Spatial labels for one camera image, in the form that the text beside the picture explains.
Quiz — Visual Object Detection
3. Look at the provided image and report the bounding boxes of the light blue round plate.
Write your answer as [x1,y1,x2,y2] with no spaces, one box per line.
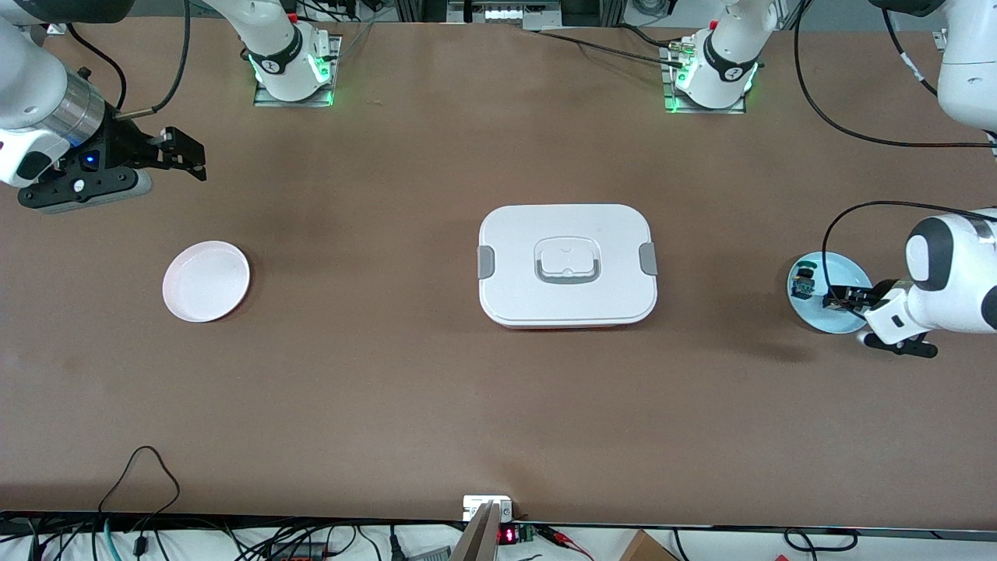
[787,252,875,335]

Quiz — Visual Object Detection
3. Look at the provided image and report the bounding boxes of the white round plate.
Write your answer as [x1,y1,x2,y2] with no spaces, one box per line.
[162,241,252,323]

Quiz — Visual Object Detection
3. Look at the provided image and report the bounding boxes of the brown cardboard box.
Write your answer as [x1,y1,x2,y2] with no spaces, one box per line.
[619,530,680,561]

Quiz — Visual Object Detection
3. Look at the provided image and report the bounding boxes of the white power strip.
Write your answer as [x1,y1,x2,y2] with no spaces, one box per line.
[483,4,563,24]

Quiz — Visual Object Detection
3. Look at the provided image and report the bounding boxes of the red clip lead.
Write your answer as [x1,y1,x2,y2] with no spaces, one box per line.
[536,525,594,561]

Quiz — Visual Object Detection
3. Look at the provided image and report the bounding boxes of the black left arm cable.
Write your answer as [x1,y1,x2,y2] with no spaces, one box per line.
[823,200,997,303]

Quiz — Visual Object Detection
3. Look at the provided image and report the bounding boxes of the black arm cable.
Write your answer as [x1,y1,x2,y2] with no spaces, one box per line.
[115,0,192,119]
[823,200,997,303]

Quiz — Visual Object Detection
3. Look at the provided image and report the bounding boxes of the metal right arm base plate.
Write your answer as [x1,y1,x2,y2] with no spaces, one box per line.
[253,34,342,108]

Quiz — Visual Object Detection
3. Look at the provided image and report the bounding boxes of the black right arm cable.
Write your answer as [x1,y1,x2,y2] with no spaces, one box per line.
[115,0,192,119]

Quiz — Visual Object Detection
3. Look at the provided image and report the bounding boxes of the black coiled cable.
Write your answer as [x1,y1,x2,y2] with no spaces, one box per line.
[783,528,859,556]

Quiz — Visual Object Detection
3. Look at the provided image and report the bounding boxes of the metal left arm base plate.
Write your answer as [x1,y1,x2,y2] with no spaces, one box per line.
[662,43,749,115]

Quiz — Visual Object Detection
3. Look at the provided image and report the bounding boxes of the white lunch box grey handle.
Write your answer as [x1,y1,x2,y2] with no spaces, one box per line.
[477,204,659,330]

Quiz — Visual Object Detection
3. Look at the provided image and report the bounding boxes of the black looped table cable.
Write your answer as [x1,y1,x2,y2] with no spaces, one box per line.
[97,446,181,538]

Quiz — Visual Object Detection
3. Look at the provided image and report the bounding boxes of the black cable across table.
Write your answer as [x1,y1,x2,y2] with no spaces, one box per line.
[534,30,686,66]

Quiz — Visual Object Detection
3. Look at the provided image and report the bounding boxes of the white mounting bracket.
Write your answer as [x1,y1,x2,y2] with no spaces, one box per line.
[463,496,514,521]

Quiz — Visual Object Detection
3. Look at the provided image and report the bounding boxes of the grey camera mount bar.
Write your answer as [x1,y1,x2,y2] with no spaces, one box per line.
[450,502,504,561]

